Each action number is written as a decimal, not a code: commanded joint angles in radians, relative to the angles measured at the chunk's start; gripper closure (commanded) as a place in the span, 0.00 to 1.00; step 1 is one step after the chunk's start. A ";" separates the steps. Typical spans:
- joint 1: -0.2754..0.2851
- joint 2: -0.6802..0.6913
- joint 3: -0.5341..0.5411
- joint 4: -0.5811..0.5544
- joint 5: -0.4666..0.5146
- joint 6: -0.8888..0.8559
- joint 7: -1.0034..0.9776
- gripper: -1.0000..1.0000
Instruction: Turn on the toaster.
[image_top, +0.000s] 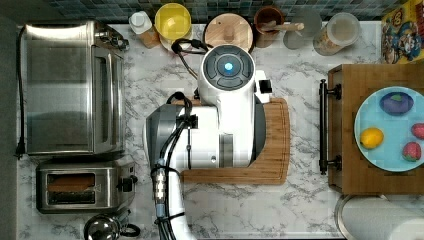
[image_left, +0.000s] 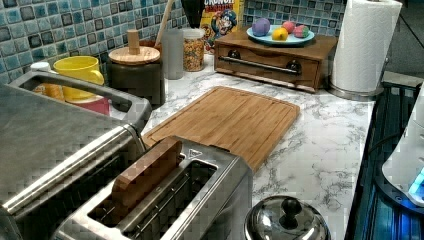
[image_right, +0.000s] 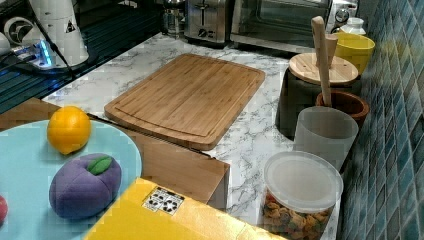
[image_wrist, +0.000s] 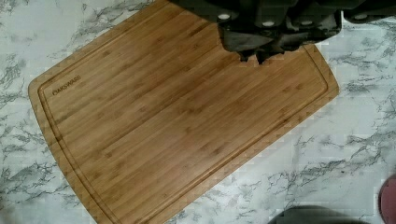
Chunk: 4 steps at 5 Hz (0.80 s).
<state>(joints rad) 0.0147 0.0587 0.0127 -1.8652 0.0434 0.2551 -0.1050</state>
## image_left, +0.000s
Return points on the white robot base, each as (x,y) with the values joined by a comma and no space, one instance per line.
(399,172)

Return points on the silver two-slot toaster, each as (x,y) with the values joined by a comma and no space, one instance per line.
(205,197)

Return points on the stainless steel toaster oven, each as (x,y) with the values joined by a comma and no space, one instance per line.
(54,156)

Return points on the bamboo cutting board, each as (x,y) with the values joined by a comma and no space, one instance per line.
(247,124)

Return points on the wooden toy bread slice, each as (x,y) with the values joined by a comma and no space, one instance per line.
(138,180)

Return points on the glass jar of cereal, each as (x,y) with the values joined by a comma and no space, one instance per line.
(193,49)

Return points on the frosted grey tumbler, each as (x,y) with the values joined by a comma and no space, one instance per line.
(172,50)

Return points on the dark canister with wooden lid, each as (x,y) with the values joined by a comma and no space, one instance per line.
(137,69)

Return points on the Cap'n Crunch cereal box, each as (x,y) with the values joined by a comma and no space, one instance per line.
(219,18)

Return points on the purple toy fruit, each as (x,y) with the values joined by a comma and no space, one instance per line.
(261,27)

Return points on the yellow toy lemon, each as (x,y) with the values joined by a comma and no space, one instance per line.
(280,34)

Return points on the red pink bowl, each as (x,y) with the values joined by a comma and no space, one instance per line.
(96,103)

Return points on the black utensil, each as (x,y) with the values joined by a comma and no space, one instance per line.
(193,10)

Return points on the wooden drawer box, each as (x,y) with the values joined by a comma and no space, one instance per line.
(305,66)

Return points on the steel pot lid black knob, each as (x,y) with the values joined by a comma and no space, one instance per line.
(285,218)

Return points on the pink green toy fruit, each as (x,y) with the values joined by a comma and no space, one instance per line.
(301,31)

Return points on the yellow mug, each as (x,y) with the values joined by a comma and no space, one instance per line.
(80,67)

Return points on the steel paper towel holder base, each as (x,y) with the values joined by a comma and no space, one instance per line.
(359,96)

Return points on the white paper towel roll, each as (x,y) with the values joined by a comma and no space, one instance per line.
(365,36)

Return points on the wooden utensil handle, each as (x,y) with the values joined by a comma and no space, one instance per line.
(163,23)

